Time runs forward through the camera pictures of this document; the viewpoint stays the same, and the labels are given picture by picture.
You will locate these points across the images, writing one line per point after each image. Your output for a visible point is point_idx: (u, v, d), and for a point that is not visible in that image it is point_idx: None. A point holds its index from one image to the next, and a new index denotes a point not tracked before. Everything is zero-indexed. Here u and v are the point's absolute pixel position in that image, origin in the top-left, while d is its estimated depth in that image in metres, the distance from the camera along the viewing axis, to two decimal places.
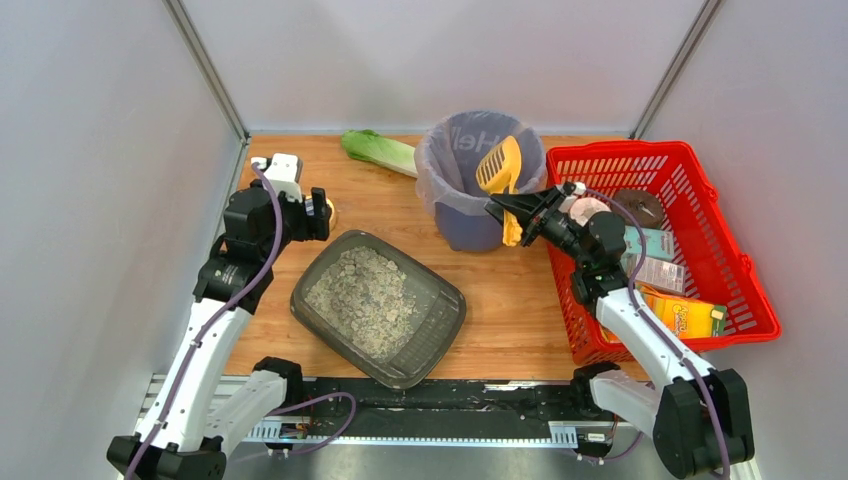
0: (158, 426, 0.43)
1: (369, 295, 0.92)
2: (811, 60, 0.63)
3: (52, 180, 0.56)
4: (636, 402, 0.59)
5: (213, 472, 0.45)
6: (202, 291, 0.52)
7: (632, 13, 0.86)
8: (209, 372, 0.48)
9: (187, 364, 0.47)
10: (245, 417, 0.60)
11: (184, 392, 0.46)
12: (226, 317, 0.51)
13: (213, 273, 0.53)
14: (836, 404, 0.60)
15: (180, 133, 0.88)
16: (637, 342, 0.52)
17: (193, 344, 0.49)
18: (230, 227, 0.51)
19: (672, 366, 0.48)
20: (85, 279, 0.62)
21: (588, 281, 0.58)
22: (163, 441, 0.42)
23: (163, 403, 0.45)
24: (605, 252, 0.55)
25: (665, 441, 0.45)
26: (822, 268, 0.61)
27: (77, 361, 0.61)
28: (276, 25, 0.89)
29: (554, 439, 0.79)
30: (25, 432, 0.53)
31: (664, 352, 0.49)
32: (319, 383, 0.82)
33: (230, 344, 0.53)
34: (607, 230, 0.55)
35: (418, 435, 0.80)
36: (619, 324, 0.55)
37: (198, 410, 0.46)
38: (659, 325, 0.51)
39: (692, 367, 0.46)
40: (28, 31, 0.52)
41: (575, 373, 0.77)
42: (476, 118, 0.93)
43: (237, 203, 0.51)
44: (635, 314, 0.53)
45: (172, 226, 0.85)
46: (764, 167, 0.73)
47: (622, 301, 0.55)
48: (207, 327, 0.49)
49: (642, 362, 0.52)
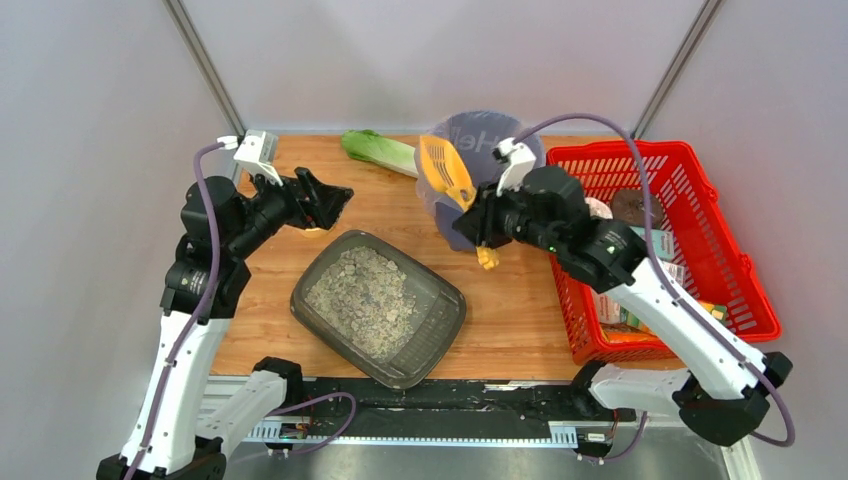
0: (143, 451, 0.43)
1: (369, 295, 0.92)
2: (811, 59, 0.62)
3: (51, 180, 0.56)
4: (647, 390, 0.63)
5: (214, 473, 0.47)
6: (171, 303, 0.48)
7: (631, 14, 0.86)
8: (191, 388, 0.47)
9: (164, 385, 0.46)
10: (244, 418, 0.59)
11: (166, 413, 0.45)
12: (197, 332, 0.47)
13: (180, 281, 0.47)
14: (837, 404, 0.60)
15: (179, 133, 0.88)
16: (682, 339, 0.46)
17: (167, 364, 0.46)
18: (192, 229, 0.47)
19: (733, 371, 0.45)
20: (83, 278, 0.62)
21: (583, 250, 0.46)
22: (151, 465, 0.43)
23: (145, 426, 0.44)
24: (565, 201, 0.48)
25: (705, 421, 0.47)
26: (823, 268, 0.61)
27: (74, 364, 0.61)
28: (275, 25, 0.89)
29: (554, 439, 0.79)
30: (27, 431, 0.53)
31: (720, 354, 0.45)
32: (320, 383, 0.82)
33: (212, 348, 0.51)
34: (548, 183, 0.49)
35: (418, 435, 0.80)
36: (650, 313, 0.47)
37: (184, 425, 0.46)
38: (703, 316, 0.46)
39: (755, 370, 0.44)
40: (28, 30, 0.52)
41: (574, 386, 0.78)
42: (476, 118, 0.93)
43: (195, 201, 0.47)
44: (674, 305, 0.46)
45: (172, 226, 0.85)
46: (765, 166, 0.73)
47: (656, 288, 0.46)
48: (178, 347, 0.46)
49: (679, 351, 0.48)
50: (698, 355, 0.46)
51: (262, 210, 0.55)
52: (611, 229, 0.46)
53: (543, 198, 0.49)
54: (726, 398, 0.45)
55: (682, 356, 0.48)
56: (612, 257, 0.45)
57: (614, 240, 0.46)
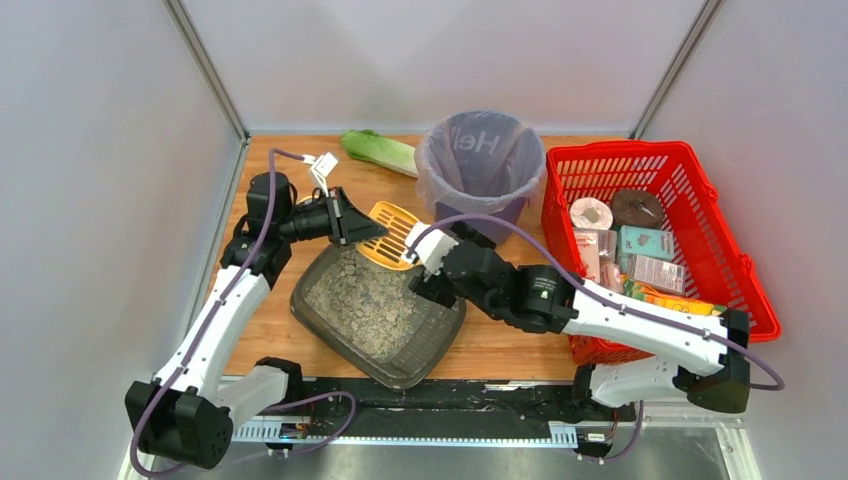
0: (180, 371, 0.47)
1: (369, 295, 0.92)
2: (812, 59, 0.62)
3: (52, 179, 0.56)
4: (644, 382, 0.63)
5: (219, 435, 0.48)
6: (228, 261, 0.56)
7: (632, 13, 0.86)
8: (229, 330, 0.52)
9: (210, 317, 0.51)
10: (249, 398, 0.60)
11: (206, 342, 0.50)
12: (249, 279, 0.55)
13: (239, 246, 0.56)
14: (836, 404, 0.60)
15: (179, 133, 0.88)
16: (648, 339, 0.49)
17: (218, 300, 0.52)
18: (252, 206, 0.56)
19: (702, 349, 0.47)
20: (84, 278, 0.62)
21: (524, 306, 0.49)
22: (183, 384, 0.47)
23: (185, 351, 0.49)
24: (487, 274, 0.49)
25: (711, 399, 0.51)
26: (823, 267, 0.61)
27: (76, 365, 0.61)
28: (276, 26, 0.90)
29: (554, 439, 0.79)
30: (27, 430, 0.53)
31: (687, 337, 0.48)
32: (320, 383, 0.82)
33: (250, 309, 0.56)
34: (465, 258, 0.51)
35: (418, 435, 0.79)
36: (610, 331, 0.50)
37: (217, 363, 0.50)
38: (648, 310, 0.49)
39: (721, 338, 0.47)
40: (29, 30, 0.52)
41: (574, 399, 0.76)
42: (476, 118, 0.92)
43: (257, 185, 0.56)
44: (622, 314, 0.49)
45: (172, 226, 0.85)
46: (765, 166, 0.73)
47: (599, 308, 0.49)
48: (231, 287, 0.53)
49: (654, 348, 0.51)
50: (668, 347, 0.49)
51: (309, 214, 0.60)
52: (538, 275, 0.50)
53: (469, 277, 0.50)
54: (712, 371, 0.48)
55: (659, 352, 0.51)
56: (549, 302, 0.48)
57: (543, 285, 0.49)
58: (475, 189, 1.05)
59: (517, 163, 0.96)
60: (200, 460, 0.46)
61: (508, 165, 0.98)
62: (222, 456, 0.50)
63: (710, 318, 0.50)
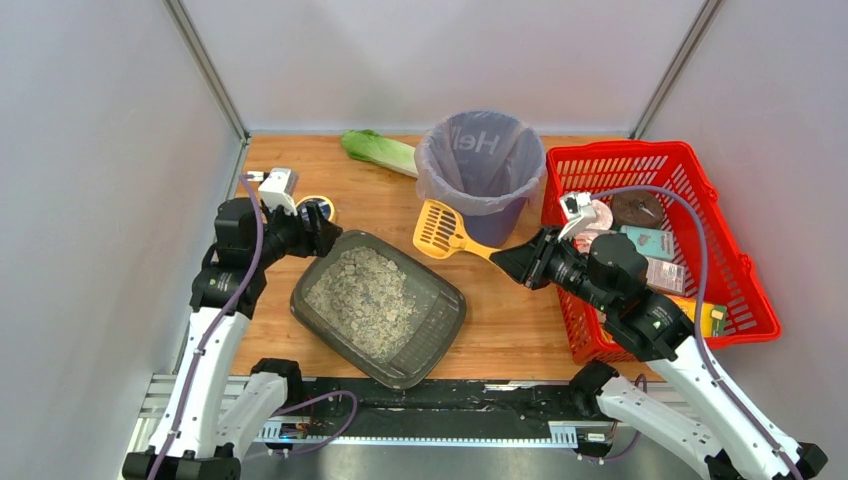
0: (173, 436, 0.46)
1: (369, 295, 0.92)
2: (810, 60, 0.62)
3: (54, 180, 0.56)
4: (671, 435, 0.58)
5: (228, 478, 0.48)
6: (199, 299, 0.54)
7: (632, 13, 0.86)
8: (216, 378, 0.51)
9: (194, 372, 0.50)
10: (250, 420, 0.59)
11: (194, 400, 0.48)
12: (224, 323, 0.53)
13: (208, 282, 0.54)
14: (836, 406, 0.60)
15: (179, 133, 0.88)
16: (719, 421, 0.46)
17: (197, 352, 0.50)
18: (221, 237, 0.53)
19: (766, 458, 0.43)
20: (86, 277, 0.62)
21: (631, 322, 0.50)
22: (180, 449, 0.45)
23: (174, 413, 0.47)
24: (628, 277, 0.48)
25: None
26: (823, 268, 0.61)
27: (80, 367, 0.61)
28: (275, 25, 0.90)
29: (554, 439, 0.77)
30: (30, 428, 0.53)
31: (756, 440, 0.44)
32: (319, 383, 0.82)
33: (233, 350, 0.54)
34: (617, 254, 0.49)
35: (418, 435, 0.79)
36: (692, 392, 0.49)
37: (209, 417, 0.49)
38: (744, 401, 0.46)
39: (789, 459, 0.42)
40: (29, 30, 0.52)
41: (574, 403, 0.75)
42: (476, 118, 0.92)
43: (224, 212, 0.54)
44: (713, 385, 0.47)
45: (171, 226, 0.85)
46: (764, 166, 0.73)
47: (696, 367, 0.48)
48: (208, 335, 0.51)
49: (719, 437, 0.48)
50: (733, 437, 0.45)
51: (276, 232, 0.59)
52: (656, 304, 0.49)
53: (609, 270, 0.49)
54: None
55: (719, 438, 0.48)
56: (657, 332, 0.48)
57: (658, 316, 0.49)
58: (475, 188, 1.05)
59: (517, 162, 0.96)
60: None
61: (508, 166, 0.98)
62: None
63: (788, 437, 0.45)
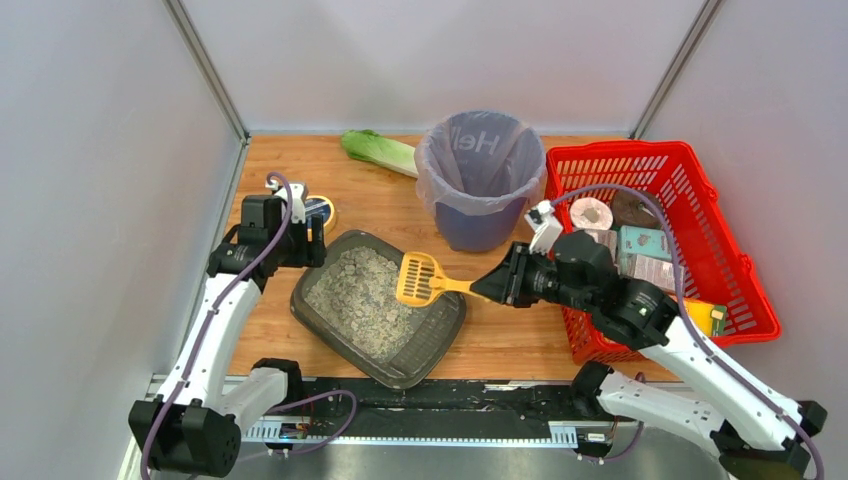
0: (181, 385, 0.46)
1: (369, 295, 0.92)
2: (810, 59, 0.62)
3: (55, 180, 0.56)
4: (673, 417, 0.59)
5: (228, 443, 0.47)
6: (215, 268, 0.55)
7: (632, 12, 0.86)
8: (227, 338, 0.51)
9: (207, 327, 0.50)
10: (252, 402, 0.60)
11: (205, 353, 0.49)
12: (240, 286, 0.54)
13: (225, 252, 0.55)
14: (836, 404, 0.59)
15: (180, 133, 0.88)
16: (721, 396, 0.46)
17: (211, 310, 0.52)
18: (246, 213, 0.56)
19: (772, 424, 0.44)
20: (85, 277, 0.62)
21: (615, 312, 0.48)
22: (186, 398, 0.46)
23: (184, 365, 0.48)
24: (594, 269, 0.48)
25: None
26: (824, 267, 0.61)
27: (78, 368, 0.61)
28: (275, 25, 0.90)
29: (554, 439, 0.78)
30: (29, 428, 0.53)
31: (760, 408, 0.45)
32: (319, 383, 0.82)
33: (243, 314, 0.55)
34: (581, 249, 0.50)
35: (419, 435, 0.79)
36: (688, 372, 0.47)
37: (217, 373, 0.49)
38: (739, 371, 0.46)
39: (794, 422, 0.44)
40: (29, 29, 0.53)
41: (574, 403, 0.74)
42: (476, 118, 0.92)
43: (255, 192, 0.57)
44: (708, 361, 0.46)
45: (171, 226, 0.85)
46: (764, 166, 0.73)
47: (689, 346, 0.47)
48: (223, 295, 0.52)
49: (719, 409, 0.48)
50: (737, 409, 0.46)
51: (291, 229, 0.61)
52: (639, 290, 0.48)
53: (575, 265, 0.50)
54: (764, 447, 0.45)
55: (719, 409, 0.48)
56: (643, 318, 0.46)
57: (641, 301, 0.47)
58: (475, 188, 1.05)
59: (517, 162, 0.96)
60: (213, 469, 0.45)
61: (508, 165, 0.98)
62: (232, 465, 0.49)
63: (785, 399, 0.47)
